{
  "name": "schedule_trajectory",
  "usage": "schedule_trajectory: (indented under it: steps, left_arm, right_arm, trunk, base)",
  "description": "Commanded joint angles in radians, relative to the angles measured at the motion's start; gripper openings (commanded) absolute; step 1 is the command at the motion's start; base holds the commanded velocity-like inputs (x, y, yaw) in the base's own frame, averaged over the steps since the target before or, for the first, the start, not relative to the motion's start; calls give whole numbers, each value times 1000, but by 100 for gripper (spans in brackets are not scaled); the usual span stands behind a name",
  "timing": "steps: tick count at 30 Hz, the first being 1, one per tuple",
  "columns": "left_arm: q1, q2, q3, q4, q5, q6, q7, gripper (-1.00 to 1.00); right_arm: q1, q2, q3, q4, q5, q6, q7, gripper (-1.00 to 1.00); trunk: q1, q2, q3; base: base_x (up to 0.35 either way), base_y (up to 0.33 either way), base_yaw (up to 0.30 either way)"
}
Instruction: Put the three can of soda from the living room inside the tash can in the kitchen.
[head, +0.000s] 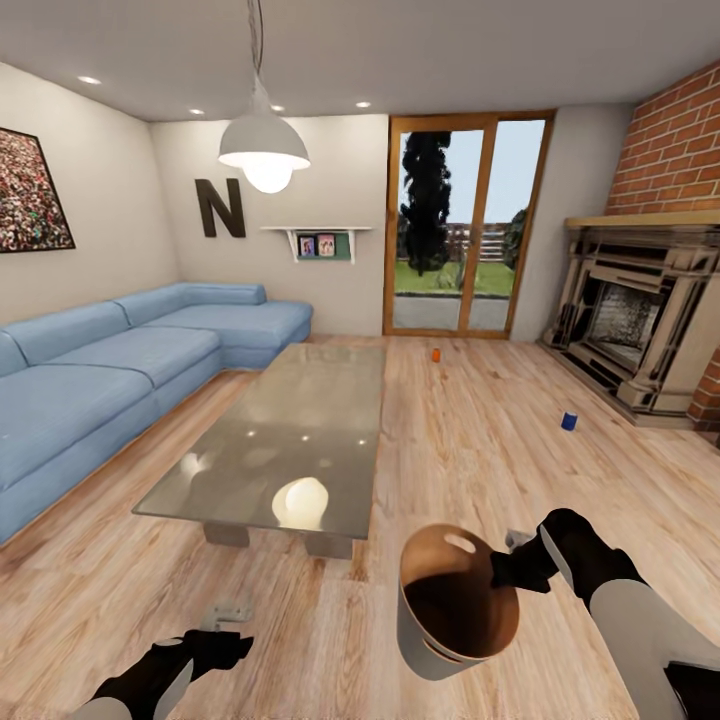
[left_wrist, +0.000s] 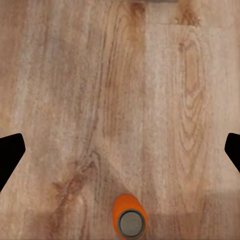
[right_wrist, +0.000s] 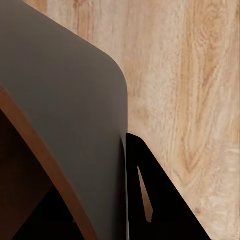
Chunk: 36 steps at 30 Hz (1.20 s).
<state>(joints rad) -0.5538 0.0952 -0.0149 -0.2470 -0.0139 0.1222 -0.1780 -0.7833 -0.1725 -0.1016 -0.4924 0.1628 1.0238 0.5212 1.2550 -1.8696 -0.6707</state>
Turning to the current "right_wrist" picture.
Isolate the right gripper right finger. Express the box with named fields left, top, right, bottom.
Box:
left=125, top=133, right=211, bottom=240

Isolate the trash can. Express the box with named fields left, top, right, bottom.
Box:
left=0, top=0, right=129, bottom=240

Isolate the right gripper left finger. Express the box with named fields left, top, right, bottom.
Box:
left=12, top=185, right=85, bottom=240

